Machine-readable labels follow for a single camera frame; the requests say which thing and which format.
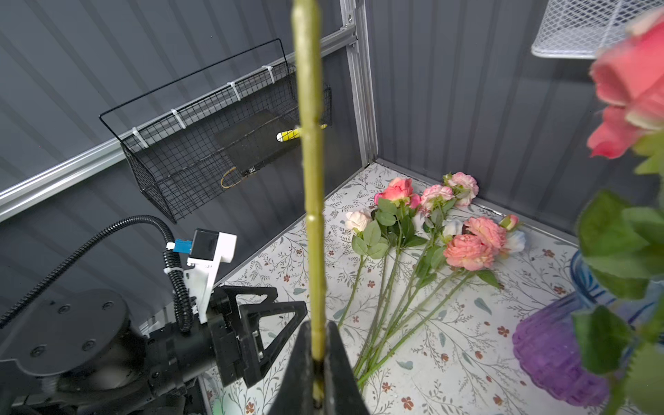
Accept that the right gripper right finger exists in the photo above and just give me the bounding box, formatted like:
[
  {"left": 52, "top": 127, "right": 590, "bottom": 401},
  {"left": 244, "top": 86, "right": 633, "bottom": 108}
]
[{"left": 323, "top": 322, "right": 369, "bottom": 415}]

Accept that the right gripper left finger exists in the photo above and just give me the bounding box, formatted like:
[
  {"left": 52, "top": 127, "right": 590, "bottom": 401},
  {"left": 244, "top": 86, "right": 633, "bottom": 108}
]
[{"left": 268, "top": 321, "right": 314, "bottom": 415}]

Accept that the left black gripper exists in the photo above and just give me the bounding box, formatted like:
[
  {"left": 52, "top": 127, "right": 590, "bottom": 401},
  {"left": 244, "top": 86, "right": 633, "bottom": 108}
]
[{"left": 207, "top": 285, "right": 307, "bottom": 387}]

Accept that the blue purple glass vase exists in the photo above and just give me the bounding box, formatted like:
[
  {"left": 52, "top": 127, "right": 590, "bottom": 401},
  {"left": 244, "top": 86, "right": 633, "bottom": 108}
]
[{"left": 512, "top": 251, "right": 664, "bottom": 408}]

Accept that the light pink rose stem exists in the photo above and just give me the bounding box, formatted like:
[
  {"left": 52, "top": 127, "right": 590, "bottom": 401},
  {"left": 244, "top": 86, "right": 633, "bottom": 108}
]
[{"left": 572, "top": 190, "right": 663, "bottom": 414}]

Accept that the blue rose stem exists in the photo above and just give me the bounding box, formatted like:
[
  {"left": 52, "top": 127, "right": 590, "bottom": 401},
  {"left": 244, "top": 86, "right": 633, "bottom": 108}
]
[{"left": 292, "top": 1, "right": 326, "bottom": 409}]

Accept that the coral pink rose stem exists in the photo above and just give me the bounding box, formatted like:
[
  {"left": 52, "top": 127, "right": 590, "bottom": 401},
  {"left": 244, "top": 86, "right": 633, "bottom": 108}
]
[{"left": 587, "top": 7, "right": 663, "bottom": 159}]

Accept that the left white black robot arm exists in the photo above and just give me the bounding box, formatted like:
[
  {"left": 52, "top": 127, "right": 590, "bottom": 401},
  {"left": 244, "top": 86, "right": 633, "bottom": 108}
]
[{"left": 1, "top": 286, "right": 307, "bottom": 414}]

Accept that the bunch of artificial flowers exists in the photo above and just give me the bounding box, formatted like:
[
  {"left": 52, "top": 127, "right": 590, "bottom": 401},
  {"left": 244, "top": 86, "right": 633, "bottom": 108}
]
[{"left": 345, "top": 172, "right": 526, "bottom": 387}]

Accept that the yellow green marker pen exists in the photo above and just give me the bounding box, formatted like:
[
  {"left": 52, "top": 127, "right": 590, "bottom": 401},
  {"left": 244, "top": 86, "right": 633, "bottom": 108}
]
[{"left": 276, "top": 126, "right": 302, "bottom": 143}]

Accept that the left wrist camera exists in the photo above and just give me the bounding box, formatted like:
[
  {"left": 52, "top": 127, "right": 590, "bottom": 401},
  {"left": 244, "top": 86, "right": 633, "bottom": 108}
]
[{"left": 164, "top": 229, "right": 238, "bottom": 324}]

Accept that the left black corrugated cable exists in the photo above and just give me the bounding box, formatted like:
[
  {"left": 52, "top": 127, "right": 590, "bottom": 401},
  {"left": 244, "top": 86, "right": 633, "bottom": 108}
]
[{"left": 0, "top": 214, "right": 194, "bottom": 334}]

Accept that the black wire mesh basket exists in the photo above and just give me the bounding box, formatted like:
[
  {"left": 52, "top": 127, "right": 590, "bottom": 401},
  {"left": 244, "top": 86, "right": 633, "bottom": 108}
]
[{"left": 114, "top": 55, "right": 300, "bottom": 223}]

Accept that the white wire mesh basket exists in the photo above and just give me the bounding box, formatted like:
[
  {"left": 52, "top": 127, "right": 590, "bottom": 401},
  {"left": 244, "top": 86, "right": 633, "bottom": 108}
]
[{"left": 531, "top": 0, "right": 663, "bottom": 60}]

